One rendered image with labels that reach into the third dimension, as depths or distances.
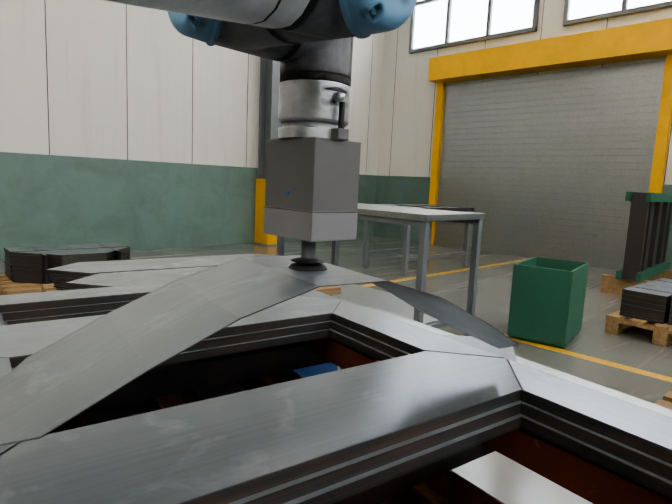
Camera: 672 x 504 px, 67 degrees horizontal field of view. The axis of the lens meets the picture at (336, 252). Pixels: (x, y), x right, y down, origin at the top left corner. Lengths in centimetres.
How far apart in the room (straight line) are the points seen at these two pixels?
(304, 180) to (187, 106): 786
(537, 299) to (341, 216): 357
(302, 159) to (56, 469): 37
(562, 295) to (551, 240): 507
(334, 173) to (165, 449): 32
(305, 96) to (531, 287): 361
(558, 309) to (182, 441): 362
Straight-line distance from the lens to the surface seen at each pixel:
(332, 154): 52
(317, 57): 53
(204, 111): 849
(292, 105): 53
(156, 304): 55
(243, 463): 53
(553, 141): 909
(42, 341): 93
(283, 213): 54
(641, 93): 878
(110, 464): 55
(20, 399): 51
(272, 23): 37
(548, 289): 402
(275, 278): 52
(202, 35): 48
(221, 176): 860
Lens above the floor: 113
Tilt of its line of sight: 8 degrees down
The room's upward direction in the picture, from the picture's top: 3 degrees clockwise
